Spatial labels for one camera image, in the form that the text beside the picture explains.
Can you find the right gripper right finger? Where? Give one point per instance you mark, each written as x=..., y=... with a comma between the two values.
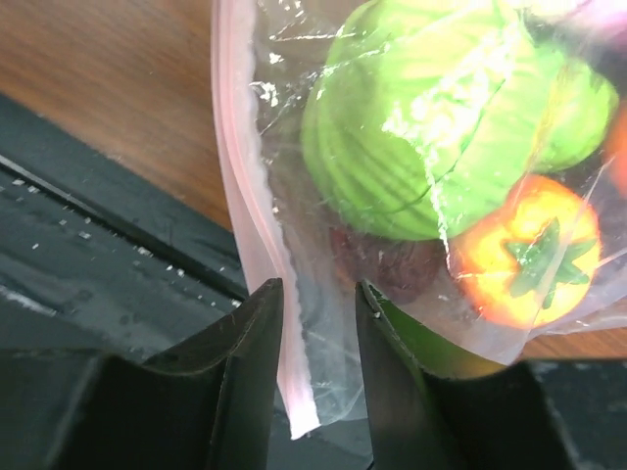
x=418, y=420

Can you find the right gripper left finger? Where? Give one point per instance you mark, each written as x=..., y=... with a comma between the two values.
x=205, y=403

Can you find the dark red fake fruit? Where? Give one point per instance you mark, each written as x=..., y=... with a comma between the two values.
x=401, y=270

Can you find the orange fake tomato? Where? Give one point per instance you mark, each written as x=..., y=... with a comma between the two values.
x=531, y=261

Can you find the clear zip top bag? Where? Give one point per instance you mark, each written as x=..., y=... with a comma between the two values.
x=267, y=58

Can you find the green fake cabbage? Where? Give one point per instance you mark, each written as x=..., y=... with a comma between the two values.
x=426, y=114

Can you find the small green fake vegetable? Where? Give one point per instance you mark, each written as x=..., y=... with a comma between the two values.
x=580, y=107

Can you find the fake orange fruit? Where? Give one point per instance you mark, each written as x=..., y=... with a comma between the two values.
x=614, y=151

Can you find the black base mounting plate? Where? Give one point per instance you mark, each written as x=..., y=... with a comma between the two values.
x=94, y=256

